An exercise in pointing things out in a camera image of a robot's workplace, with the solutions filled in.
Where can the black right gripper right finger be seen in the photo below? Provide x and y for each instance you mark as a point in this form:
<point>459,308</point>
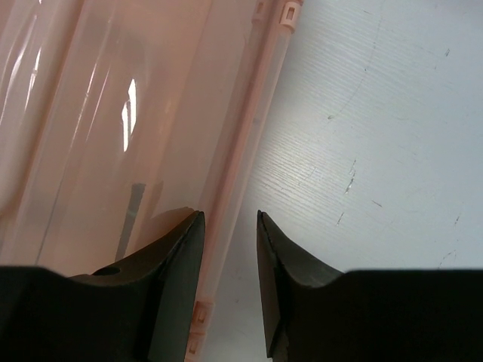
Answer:
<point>313,312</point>

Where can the pink plastic toolbox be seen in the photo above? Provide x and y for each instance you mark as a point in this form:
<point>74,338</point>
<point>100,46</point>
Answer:
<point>99,95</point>

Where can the silver ratchet wrench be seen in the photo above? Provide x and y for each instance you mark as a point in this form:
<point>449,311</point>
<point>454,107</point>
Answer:
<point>137,190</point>

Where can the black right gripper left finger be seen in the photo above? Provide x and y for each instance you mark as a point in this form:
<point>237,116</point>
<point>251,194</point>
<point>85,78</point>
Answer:
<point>137,309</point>

